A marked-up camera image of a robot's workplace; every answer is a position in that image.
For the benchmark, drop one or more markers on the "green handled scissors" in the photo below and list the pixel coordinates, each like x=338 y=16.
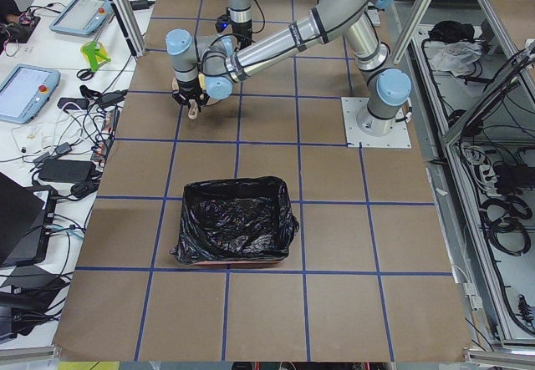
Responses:
x=94 y=65

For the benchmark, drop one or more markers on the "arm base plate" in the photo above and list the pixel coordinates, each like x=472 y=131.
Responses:
x=362 y=130

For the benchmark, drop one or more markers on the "black lined trash bin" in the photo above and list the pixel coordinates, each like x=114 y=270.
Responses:
x=235 y=220

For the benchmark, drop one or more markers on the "teach pendant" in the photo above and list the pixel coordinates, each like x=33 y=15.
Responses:
x=80 y=17
x=25 y=91

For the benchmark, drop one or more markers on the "yellow tape roll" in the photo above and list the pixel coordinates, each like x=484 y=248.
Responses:
x=93 y=49

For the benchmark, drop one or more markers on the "teach pendant near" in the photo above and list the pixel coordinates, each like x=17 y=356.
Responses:
x=25 y=91

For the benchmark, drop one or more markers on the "black laptop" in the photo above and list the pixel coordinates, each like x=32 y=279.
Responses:
x=26 y=216

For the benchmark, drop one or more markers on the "white crumpled cloth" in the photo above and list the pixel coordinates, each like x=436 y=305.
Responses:
x=457 y=58

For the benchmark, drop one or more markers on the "beige plastic dustpan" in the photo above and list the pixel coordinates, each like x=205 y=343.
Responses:
x=212 y=101

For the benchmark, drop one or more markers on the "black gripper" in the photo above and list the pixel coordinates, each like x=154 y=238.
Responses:
x=239 y=32
x=187 y=87

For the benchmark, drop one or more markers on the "black power adapter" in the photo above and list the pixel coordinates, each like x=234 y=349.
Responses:
x=67 y=171

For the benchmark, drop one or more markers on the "teach pendant far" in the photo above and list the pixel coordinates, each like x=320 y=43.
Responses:
x=80 y=17

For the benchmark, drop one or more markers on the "aluminium frame post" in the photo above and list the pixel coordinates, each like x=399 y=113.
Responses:
x=129 y=27

